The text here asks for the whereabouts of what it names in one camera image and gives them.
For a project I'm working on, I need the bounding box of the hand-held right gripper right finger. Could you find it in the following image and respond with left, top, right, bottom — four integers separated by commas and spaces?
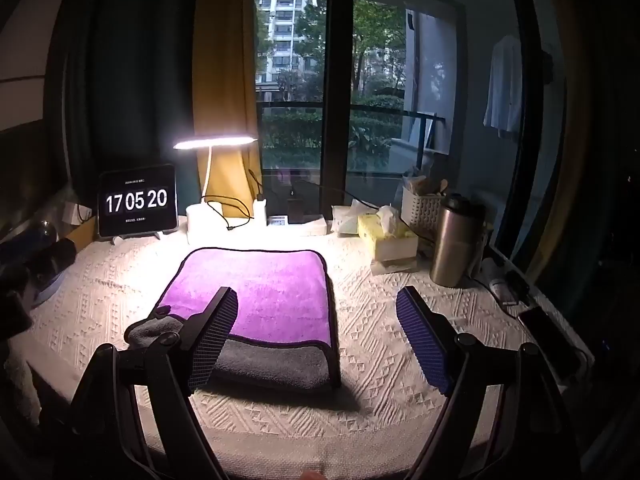
395, 286, 571, 480

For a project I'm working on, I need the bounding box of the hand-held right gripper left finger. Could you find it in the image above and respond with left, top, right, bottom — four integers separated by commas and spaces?
42, 286, 239, 480

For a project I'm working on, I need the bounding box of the purple and grey towel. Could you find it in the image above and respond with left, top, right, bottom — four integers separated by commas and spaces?
124, 248, 342, 394

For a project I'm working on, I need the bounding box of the white textured tablecloth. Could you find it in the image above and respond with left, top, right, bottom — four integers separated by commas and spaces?
20, 230, 596, 471

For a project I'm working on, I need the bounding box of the white tube bottle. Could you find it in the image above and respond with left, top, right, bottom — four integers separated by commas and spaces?
481, 257, 518, 306

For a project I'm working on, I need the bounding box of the stainless steel thermos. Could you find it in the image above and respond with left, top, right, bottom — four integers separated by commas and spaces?
429, 193, 487, 288

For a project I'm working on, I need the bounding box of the yellow tissue box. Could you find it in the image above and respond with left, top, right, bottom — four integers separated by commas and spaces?
357, 205, 419, 267

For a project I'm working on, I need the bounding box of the black smartphone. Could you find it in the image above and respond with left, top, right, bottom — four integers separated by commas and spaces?
516, 306, 571, 343

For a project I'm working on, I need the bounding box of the white slotted basket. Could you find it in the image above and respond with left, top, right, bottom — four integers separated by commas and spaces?
401, 176, 451, 241

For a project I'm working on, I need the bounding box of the tablet with clock display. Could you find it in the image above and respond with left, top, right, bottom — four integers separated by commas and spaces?
97, 163, 179, 246

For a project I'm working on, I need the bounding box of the white tissue pack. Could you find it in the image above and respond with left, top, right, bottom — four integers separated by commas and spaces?
331, 199, 373, 236

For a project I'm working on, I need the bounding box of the white desk lamp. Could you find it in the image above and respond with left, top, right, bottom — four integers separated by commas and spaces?
172, 133, 268, 246

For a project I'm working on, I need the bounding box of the dark green curtain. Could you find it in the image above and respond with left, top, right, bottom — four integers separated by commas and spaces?
42, 0, 203, 211

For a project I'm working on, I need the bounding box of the yellow curtain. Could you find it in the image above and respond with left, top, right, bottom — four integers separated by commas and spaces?
191, 0, 263, 211

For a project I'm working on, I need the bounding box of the white hanging shirt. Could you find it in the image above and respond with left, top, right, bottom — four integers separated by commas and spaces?
482, 35, 523, 140

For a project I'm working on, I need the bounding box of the black charging cable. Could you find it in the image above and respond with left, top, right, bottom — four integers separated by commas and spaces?
201, 168, 381, 233

